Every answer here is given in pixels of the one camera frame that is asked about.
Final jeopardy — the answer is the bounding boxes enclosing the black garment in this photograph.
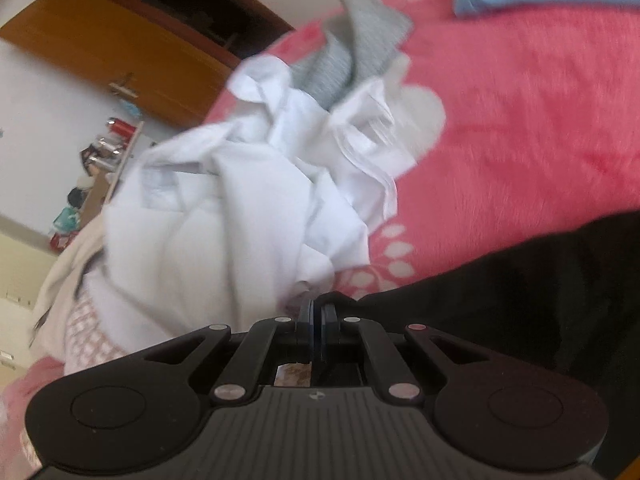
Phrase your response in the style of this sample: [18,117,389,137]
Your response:
[336,211,639,478]

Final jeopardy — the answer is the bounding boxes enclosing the white crumpled shirt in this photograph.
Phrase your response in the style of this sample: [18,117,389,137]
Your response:
[87,55,416,352]

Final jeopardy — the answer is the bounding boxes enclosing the pink white checked cloth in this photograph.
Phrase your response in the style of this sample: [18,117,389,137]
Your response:
[64,287,127,376]

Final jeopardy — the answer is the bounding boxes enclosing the beige cloth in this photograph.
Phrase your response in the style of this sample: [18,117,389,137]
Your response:
[30,214,105,361]

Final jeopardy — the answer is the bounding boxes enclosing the cluttered side shelf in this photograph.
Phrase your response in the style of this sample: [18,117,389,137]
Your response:
[49,98,143,254]

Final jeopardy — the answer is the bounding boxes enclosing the grey garment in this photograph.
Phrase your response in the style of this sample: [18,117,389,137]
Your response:
[291,0,413,110]

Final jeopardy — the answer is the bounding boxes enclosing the wooden wardrobe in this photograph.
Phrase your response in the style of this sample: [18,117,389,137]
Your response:
[1,0,291,128]

